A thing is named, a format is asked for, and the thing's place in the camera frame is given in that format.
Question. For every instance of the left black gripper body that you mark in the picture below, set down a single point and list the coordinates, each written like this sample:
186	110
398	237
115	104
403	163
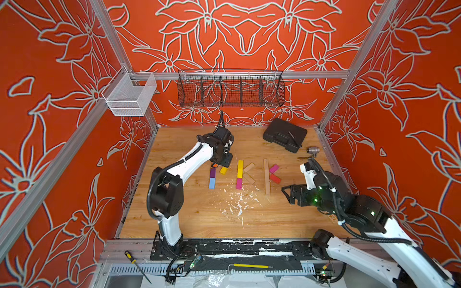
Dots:
225	159

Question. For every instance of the magenta block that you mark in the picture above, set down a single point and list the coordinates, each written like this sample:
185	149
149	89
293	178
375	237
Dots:
239	184
274	169

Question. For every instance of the purple building block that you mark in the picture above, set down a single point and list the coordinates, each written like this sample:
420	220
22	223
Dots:
213	172

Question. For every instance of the light blue block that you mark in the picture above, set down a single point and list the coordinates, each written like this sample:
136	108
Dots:
212	183

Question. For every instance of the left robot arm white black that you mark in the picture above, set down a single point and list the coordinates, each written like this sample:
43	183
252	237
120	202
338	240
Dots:
165	196

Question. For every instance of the yellow pencil on rail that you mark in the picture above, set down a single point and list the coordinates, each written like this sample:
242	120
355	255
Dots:
265	267

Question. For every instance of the black wire wall basket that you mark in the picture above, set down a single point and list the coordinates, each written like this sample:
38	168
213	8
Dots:
230	88

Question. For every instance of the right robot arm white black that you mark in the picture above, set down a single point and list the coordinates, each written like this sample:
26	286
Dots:
366	219

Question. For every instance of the red building block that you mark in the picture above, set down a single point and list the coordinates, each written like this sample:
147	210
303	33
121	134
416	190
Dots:
275	179

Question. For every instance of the small silver metal fitting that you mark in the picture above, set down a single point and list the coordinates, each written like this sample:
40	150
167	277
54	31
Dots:
313	151

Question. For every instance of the black plastic tool case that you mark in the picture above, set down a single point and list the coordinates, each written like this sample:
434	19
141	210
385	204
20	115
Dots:
285	134

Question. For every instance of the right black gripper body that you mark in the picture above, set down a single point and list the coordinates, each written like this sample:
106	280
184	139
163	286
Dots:
307	197

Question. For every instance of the screwdriver yellow black handle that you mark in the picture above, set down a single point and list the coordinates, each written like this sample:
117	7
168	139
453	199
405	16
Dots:
134	262

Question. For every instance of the white mesh wall basket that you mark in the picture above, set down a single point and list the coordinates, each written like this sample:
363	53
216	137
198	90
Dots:
130	94

